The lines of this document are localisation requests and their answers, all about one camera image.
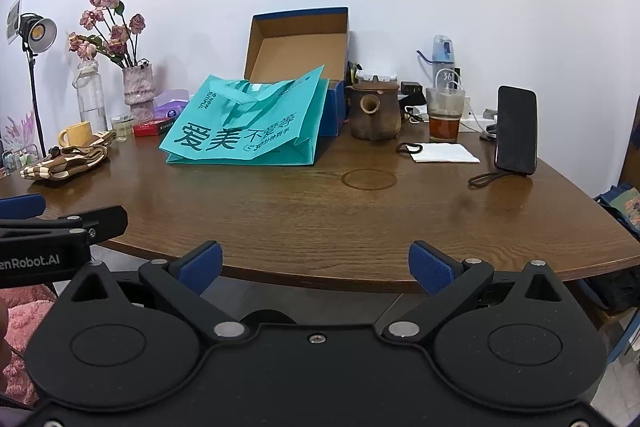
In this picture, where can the white plastic container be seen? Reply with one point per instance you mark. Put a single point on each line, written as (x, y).
(375, 76)

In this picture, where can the white paper napkin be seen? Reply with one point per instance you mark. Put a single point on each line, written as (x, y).
(445, 153)

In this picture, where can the yellow mug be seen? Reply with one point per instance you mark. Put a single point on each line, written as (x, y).
(77, 134)

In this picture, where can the black phone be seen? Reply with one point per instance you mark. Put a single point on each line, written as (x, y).
(515, 132)

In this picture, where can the clear glass bottle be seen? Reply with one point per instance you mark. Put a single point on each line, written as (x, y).
(90, 102)

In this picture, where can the pink feathery plant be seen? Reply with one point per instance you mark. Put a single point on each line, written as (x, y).
(20, 132)

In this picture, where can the wall picture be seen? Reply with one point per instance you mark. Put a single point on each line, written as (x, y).
(15, 19)

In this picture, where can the pink fluffy cloth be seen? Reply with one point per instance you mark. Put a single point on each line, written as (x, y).
(25, 317)

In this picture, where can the yellow black packet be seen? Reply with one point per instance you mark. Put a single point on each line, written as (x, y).
(354, 72)

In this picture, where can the black light stand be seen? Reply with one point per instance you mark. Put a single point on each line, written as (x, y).
(34, 97)

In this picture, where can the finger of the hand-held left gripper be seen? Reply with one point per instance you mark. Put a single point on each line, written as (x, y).
(22, 206)
(105, 222)

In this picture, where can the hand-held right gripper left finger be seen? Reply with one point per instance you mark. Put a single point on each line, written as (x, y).
(202, 269)

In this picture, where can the small glass jar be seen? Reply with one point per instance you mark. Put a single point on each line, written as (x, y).
(121, 127)

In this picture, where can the teal cloth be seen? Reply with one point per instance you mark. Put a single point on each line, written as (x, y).
(240, 127)

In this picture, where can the pink textured vase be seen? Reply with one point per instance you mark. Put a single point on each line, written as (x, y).
(139, 89)

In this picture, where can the brown clay teapot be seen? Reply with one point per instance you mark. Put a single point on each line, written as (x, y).
(375, 117)

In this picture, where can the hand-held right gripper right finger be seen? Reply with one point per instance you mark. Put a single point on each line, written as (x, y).
(430, 274)

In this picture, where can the checkered fabric pouch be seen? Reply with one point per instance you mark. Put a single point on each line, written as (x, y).
(65, 164)

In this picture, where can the glass of tea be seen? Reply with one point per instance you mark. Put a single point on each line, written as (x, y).
(445, 127)

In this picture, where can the red box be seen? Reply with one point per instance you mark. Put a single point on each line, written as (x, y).
(152, 128)

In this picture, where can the purple tissue pack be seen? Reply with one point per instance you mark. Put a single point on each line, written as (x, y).
(170, 107)

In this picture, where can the blue cardboard box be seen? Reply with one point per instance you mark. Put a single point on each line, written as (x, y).
(300, 52)

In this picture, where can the black charger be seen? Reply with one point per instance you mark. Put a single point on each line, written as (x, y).
(411, 88)

